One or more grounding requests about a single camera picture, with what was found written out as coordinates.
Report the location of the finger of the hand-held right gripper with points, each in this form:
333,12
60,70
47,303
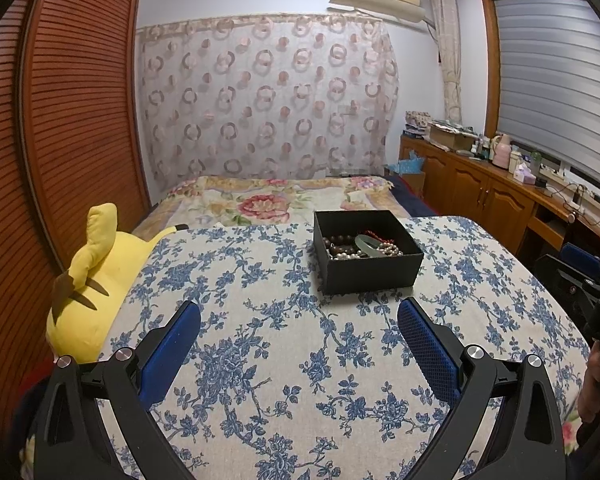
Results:
582,257
560,280

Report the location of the pink tissue box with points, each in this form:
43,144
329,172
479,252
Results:
523,175

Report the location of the grey window blind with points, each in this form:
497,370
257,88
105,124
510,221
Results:
555,75

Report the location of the patterned storage box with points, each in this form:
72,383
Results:
418,121

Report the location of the person's right hand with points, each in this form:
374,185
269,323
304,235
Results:
597,385

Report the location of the pink thermos jug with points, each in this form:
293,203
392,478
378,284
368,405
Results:
501,152

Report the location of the person's dark clothing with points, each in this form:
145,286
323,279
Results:
597,452

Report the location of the dark blue blanket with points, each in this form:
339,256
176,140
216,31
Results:
407,195

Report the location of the blue floral bedspread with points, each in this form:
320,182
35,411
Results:
290,350

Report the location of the pink floral quilt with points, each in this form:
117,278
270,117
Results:
265,205

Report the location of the yellow plush toy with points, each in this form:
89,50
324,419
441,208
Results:
100,280

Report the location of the open cardboard box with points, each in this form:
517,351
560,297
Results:
447,135

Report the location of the circle patterned curtain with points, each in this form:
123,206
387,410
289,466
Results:
265,105

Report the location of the green lidded bottle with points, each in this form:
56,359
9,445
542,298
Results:
535,158

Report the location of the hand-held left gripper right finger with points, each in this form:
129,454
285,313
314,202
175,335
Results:
430,350

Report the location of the black jewelry box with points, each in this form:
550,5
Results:
370,275

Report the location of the pale green jade bangle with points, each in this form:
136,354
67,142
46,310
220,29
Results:
372,242

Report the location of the wooden side cabinet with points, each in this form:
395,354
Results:
475,185

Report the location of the beige window curtain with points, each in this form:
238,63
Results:
447,50

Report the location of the blue patterned paper bag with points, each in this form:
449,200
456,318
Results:
410,165

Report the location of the wooden louvred wardrobe door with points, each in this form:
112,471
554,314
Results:
5,210
85,110

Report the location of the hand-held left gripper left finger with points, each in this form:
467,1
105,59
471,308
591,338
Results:
172,350

